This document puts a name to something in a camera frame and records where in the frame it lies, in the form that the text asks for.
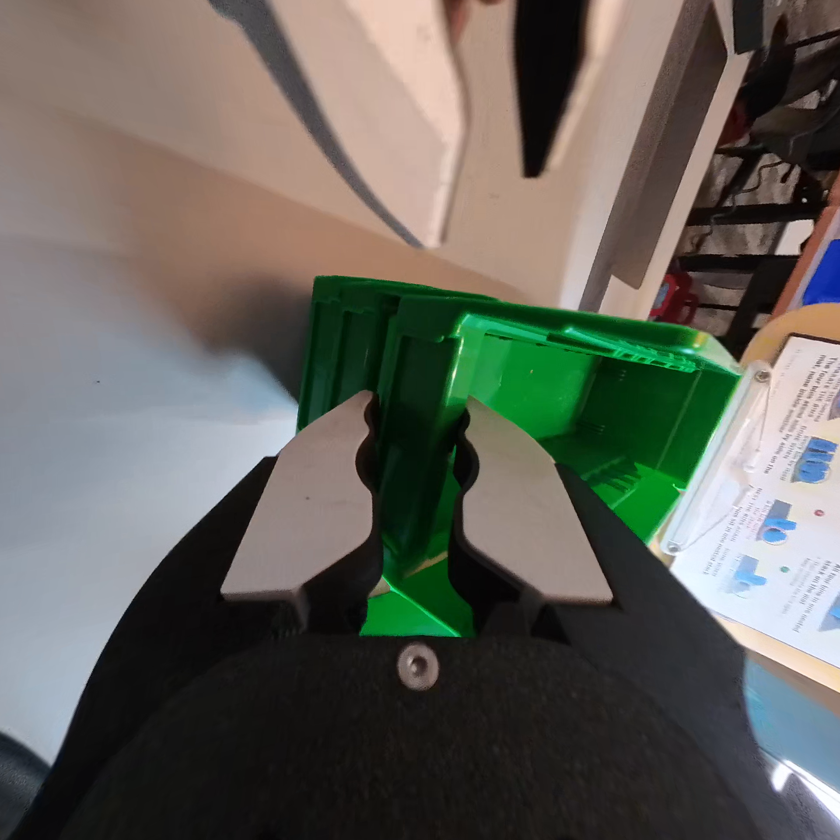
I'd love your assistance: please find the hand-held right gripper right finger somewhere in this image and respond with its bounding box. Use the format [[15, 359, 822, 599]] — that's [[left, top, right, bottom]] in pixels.
[[448, 395, 616, 633]]

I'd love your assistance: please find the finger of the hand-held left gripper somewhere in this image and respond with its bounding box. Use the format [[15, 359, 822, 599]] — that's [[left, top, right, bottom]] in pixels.
[[209, 0, 475, 250], [512, 0, 632, 180]]

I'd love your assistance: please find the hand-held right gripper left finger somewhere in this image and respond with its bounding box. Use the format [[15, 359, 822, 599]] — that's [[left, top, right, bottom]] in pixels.
[[220, 390, 385, 626]]

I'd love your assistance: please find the green plastic bin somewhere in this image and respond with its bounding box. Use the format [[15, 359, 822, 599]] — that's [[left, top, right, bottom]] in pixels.
[[360, 295, 744, 639], [297, 274, 500, 437]]

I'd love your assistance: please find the grey desk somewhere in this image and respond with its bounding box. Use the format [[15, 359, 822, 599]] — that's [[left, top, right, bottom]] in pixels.
[[0, 0, 756, 765]]

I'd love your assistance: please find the black box device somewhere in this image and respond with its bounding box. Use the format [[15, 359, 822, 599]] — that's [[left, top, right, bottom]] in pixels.
[[730, 0, 790, 55]]

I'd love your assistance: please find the printed instruction sheet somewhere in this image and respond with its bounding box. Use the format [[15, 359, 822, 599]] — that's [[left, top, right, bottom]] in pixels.
[[668, 333, 840, 672]]

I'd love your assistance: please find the wooden clipboard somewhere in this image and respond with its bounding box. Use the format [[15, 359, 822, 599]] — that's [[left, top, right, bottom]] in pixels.
[[655, 302, 840, 691]]

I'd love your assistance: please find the blue plastic bin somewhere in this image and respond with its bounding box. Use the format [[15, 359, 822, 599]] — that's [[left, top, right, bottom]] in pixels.
[[799, 238, 840, 311]]

